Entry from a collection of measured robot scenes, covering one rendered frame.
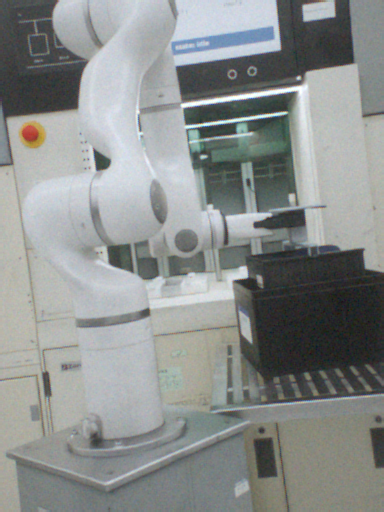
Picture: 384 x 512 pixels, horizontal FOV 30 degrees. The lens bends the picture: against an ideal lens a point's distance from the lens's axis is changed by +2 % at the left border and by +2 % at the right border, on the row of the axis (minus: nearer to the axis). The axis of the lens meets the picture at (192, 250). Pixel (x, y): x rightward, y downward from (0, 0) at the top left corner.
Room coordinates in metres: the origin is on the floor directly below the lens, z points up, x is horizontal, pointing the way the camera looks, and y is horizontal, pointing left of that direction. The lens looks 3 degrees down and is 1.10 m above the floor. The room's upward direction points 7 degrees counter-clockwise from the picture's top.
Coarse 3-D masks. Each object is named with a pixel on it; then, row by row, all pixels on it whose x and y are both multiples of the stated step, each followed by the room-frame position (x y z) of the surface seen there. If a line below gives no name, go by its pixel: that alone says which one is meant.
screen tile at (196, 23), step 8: (176, 0) 1.81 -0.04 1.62; (184, 0) 1.80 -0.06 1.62; (192, 0) 1.80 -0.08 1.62; (200, 0) 1.80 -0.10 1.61; (208, 0) 1.80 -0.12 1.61; (208, 8) 1.80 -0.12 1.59; (184, 16) 1.80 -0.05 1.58; (192, 16) 1.80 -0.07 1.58; (200, 16) 1.80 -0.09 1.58; (208, 16) 1.80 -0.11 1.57; (216, 16) 1.80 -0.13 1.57; (184, 24) 1.80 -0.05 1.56; (192, 24) 1.80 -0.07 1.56; (200, 24) 1.80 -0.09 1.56; (208, 24) 1.80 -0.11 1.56; (216, 24) 1.80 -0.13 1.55; (176, 32) 1.81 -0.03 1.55; (184, 32) 1.80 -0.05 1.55; (192, 32) 1.80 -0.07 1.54
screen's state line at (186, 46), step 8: (240, 32) 1.80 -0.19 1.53; (248, 32) 1.80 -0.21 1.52; (256, 32) 1.79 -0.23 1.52; (264, 32) 1.79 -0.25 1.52; (272, 32) 1.79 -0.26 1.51; (176, 40) 1.81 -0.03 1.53; (184, 40) 1.80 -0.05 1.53; (192, 40) 1.80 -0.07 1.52; (200, 40) 1.80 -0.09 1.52; (208, 40) 1.80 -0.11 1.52; (216, 40) 1.80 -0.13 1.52; (224, 40) 1.80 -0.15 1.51; (232, 40) 1.80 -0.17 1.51; (240, 40) 1.80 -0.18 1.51; (248, 40) 1.80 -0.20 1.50; (256, 40) 1.79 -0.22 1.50; (264, 40) 1.79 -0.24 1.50; (272, 40) 1.79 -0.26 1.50; (176, 48) 1.81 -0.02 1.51; (184, 48) 1.80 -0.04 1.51; (192, 48) 1.80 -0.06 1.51; (200, 48) 1.80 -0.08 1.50; (208, 48) 1.80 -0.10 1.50; (216, 48) 1.80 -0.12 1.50
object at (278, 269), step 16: (288, 208) 1.45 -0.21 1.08; (304, 208) 1.45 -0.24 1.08; (288, 240) 1.61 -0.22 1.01; (304, 240) 1.50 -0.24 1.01; (256, 256) 1.61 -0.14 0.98; (272, 256) 1.61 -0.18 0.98; (288, 256) 1.61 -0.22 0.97; (304, 256) 1.39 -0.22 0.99; (320, 256) 1.40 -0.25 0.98; (336, 256) 1.41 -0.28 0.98; (352, 256) 1.41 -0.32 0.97; (256, 272) 1.49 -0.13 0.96; (272, 272) 1.40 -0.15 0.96; (288, 272) 1.40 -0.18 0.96; (304, 272) 1.41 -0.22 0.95; (320, 272) 1.41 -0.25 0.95; (336, 272) 1.41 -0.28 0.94; (352, 272) 1.41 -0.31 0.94; (256, 288) 1.51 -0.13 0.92
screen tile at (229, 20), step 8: (264, 0) 1.79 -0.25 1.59; (232, 8) 1.80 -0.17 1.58; (240, 8) 1.80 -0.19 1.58; (248, 8) 1.79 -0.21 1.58; (256, 8) 1.79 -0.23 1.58; (264, 8) 1.79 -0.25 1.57; (224, 16) 1.80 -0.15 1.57; (232, 16) 1.80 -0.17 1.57; (240, 16) 1.80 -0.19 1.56; (248, 16) 1.80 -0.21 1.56; (256, 16) 1.79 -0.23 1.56; (264, 16) 1.79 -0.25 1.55; (272, 16) 1.79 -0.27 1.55; (224, 24) 1.80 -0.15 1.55; (232, 24) 1.80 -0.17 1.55; (240, 24) 1.80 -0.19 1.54; (248, 24) 1.80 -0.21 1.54
